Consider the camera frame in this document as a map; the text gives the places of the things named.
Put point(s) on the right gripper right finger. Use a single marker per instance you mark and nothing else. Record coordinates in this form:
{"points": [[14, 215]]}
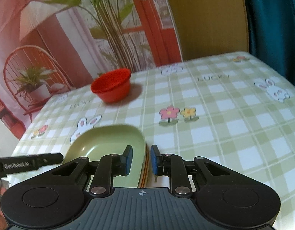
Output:
{"points": [[174, 167]]}

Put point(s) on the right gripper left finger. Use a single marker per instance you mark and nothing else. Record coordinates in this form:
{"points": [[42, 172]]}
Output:
{"points": [[108, 167]]}

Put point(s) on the green square plate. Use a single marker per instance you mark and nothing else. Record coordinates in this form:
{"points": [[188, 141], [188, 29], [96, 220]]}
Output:
{"points": [[100, 141]]}

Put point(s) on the orange square plate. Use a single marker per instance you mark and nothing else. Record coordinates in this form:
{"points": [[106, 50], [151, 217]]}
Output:
{"points": [[144, 173]]}

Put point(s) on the red bowl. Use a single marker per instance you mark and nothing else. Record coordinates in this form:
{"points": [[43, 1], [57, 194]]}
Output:
{"points": [[112, 86]]}

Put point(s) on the green plaid bunny tablecloth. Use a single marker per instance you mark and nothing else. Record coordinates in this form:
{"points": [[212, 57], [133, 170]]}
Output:
{"points": [[232, 108]]}

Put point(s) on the printed room backdrop cloth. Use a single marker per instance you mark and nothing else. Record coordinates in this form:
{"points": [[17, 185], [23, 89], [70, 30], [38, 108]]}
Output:
{"points": [[49, 47]]}

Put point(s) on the yellow wooden panel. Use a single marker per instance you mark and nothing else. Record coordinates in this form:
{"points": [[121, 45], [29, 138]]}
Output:
{"points": [[210, 27]]}

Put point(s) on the teal curtain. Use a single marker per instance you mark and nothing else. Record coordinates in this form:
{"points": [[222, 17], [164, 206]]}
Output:
{"points": [[272, 34]]}

